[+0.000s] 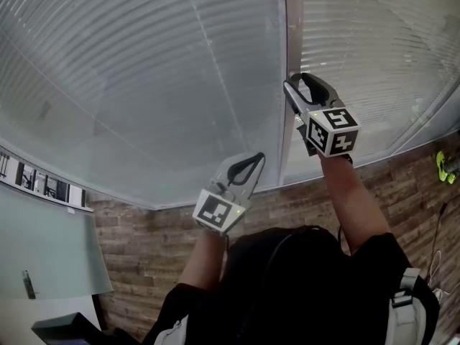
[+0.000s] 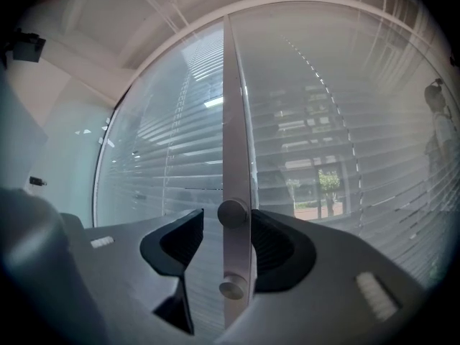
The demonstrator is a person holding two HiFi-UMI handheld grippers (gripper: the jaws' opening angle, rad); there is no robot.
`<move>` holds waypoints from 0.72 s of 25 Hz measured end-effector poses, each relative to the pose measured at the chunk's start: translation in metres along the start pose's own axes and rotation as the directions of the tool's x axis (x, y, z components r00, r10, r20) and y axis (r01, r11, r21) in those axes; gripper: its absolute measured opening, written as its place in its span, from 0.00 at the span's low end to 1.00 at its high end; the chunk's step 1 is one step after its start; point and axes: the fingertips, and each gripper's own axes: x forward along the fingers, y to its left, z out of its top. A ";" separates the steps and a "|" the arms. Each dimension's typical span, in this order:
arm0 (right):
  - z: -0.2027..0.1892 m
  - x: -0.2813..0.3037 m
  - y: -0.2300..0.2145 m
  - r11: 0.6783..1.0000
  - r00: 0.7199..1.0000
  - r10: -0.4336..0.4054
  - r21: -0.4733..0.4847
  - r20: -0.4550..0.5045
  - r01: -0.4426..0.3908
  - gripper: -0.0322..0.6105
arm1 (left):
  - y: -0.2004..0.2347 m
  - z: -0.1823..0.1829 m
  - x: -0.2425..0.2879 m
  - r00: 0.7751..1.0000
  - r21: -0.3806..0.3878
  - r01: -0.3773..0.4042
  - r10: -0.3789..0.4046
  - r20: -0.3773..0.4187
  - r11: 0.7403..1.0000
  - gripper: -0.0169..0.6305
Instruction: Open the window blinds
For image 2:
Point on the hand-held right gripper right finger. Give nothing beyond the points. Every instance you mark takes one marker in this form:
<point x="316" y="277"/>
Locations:
<point x="323" y="282"/>

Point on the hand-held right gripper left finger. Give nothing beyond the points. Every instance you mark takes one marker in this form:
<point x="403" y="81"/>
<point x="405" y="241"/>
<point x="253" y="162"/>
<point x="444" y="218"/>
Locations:
<point x="125" y="257"/>

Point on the frosted glass door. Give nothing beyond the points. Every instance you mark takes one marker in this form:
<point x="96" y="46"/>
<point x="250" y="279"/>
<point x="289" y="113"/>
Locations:
<point x="68" y="164"/>

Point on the white ceiling pipe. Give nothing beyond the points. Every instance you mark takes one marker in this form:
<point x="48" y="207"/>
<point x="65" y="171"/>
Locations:
<point x="161" y="2"/>

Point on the grey metal window post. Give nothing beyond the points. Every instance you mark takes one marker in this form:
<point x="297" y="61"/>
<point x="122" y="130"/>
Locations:
<point x="235" y="138"/>

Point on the black chest camera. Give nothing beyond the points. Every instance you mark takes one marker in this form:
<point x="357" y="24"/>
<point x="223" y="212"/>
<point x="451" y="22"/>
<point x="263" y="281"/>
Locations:
<point x="28" y="47"/>

